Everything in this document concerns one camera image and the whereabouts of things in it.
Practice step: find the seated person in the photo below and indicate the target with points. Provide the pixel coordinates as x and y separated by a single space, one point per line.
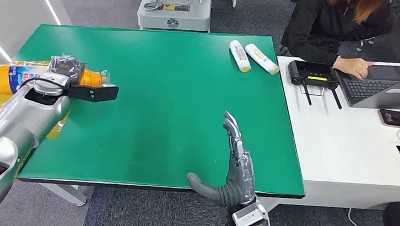
318 28

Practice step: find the white bottle with orange print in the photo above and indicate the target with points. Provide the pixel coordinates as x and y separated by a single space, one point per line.
261 58

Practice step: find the white bottle with barcode label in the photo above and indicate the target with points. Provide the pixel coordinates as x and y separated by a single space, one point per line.
239 55

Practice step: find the person's hand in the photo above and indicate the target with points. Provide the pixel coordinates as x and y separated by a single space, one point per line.
354 67

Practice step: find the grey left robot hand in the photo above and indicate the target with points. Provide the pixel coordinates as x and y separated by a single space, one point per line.
65 66

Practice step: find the large orange bottle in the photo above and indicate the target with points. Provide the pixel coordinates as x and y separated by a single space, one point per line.
9 77

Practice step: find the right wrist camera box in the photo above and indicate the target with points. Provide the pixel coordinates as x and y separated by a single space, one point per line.
248 217

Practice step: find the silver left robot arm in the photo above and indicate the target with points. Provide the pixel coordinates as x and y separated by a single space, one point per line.
19 124

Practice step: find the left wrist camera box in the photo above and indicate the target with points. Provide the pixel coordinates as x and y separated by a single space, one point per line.
92 92

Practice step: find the white machine base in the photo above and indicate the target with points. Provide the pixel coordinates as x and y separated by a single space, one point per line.
179 18

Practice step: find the black router with antennas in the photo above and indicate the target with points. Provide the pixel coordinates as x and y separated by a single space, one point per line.
309 71

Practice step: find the white table leg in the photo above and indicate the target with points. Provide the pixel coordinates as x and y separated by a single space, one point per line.
67 193

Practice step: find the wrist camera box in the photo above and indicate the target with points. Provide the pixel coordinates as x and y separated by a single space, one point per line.
248 217
92 92

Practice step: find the grey laptop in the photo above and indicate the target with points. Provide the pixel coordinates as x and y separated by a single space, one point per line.
381 93

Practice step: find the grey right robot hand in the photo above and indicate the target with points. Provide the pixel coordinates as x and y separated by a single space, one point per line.
239 182

